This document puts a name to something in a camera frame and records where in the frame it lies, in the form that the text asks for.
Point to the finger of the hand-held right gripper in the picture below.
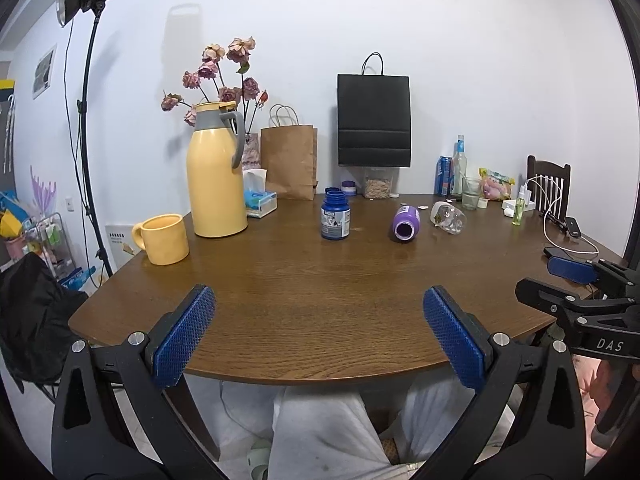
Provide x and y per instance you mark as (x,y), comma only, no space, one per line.
(572,269)
(552,299)

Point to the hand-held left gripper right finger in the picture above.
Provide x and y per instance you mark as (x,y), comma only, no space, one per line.
(452,335)

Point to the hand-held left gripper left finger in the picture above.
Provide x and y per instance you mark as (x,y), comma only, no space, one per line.
(185,335)

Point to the purple bottle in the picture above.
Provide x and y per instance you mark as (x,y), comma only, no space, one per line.
(406,223)

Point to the person's right hand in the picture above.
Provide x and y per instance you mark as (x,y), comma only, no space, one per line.
(595,385)

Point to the black phone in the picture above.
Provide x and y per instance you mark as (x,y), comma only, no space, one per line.
(556,252)

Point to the black power bank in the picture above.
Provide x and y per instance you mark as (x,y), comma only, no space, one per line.
(573,227)

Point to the green spray bottle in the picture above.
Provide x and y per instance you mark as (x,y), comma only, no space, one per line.
(517,209)

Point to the white charger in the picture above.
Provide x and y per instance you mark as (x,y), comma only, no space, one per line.
(511,206)

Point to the dark wooden chair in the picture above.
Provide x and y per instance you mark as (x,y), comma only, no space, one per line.
(549,182)

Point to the yellow mug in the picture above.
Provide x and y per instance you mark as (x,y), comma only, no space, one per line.
(162,240)

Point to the white cardboard box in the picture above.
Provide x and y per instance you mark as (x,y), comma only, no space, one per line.
(121,245)

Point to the colourful snack packet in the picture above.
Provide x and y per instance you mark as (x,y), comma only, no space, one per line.
(496,185)

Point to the clear plastic bottle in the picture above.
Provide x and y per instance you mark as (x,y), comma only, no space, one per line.
(449,218)

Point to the clear drinking glass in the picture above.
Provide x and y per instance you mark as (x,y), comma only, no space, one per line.
(471,193)

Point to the black jacket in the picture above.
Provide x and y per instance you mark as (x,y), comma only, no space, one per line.
(35,320)

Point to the yellow thermos jug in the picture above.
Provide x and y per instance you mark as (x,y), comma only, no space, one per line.
(215,185)

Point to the blue tissue box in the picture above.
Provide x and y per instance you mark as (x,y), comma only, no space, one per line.
(260,200)

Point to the tall glass bottle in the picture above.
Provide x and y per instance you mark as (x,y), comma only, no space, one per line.
(459,162)

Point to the person's white pants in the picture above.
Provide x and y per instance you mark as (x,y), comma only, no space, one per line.
(325,430)

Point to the blue drink can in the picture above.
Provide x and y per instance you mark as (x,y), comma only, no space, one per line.
(444,175)

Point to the clear cereal container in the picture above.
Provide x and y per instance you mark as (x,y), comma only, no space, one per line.
(380,183)

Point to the blue plastic jar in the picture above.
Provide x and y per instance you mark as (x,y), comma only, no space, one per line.
(335,215)

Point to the small blue lidded jar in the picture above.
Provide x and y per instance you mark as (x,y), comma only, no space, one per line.
(348,188)

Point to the pink patterned vase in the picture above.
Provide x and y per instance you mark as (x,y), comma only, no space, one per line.
(251,152)

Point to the brown paper bag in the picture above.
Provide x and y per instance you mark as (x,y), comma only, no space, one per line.
(289,165)

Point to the purple plastic hangers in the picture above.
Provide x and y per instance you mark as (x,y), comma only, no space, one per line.
(44,190)

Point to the black light stand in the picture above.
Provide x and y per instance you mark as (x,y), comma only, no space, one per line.
(87,135)

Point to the black paper bag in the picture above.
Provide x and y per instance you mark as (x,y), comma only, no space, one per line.
(374,120)

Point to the dried rose bouquet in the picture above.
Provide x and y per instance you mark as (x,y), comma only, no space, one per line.
(220,80)

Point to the wall poster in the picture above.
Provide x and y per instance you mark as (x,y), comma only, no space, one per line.
(44,70)

